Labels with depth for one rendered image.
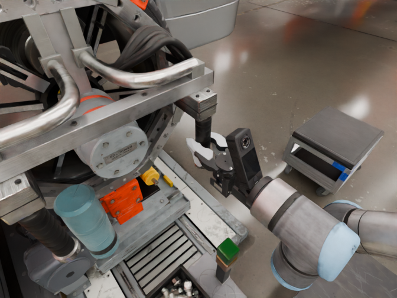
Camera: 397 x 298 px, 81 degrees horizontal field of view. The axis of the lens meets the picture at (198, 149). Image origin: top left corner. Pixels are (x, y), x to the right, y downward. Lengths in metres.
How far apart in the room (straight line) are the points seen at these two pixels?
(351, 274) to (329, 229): 0.66
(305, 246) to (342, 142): 1.07
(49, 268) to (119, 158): 0.55
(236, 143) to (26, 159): 0.31
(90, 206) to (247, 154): 0.37
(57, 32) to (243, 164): 0.41
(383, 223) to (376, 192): 1.27
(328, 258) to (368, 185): 1.41
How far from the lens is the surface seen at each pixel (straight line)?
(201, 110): 0.46
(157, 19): 0.71
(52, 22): 0.53
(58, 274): 0.98
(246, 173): 0.44
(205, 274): 0.78
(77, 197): 0.61
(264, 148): 1.76
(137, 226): 1.13
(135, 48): 0.50
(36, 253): 1.00
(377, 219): 0.55
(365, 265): 1.12
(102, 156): 0.49
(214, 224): 1.26
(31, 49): 0.97
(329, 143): 1.42
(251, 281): 1.27
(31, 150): 0.38
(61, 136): 0.38
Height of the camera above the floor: 1.20
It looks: 45 degrees down
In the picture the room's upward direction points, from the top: straight up
